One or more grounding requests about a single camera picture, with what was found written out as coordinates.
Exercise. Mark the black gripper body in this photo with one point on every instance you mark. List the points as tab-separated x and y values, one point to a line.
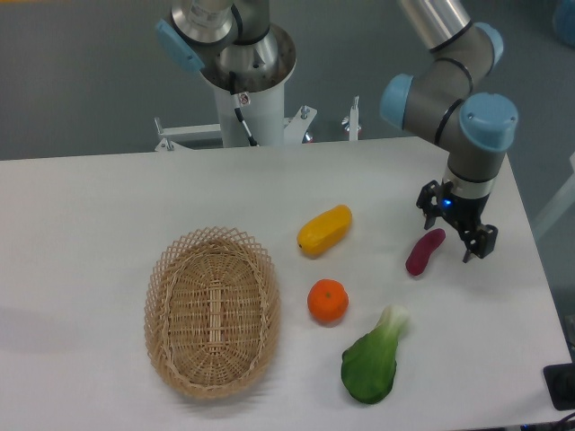
462	202

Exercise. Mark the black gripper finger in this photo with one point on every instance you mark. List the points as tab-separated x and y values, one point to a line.
429	202
479	242

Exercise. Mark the purple sweet potato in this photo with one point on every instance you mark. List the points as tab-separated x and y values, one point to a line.
422	251

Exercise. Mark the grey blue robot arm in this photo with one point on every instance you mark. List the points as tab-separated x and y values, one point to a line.
441	106

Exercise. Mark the yellow mango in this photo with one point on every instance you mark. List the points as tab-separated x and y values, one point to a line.
324	231

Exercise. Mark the orange tangerine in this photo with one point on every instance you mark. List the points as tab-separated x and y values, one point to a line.
327	300

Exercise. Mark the black device at edge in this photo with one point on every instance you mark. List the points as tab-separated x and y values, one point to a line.
560	384

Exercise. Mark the green bok choy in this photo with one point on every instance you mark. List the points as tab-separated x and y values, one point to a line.
369	365

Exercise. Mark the woven wicker basket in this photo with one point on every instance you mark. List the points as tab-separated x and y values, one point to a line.
212	313

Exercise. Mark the white post right edge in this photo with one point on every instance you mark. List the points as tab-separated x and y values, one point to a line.
553	210

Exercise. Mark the white metal base frame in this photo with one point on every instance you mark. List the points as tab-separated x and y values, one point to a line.
240	132

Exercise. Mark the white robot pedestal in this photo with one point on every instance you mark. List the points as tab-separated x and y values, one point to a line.
254	75

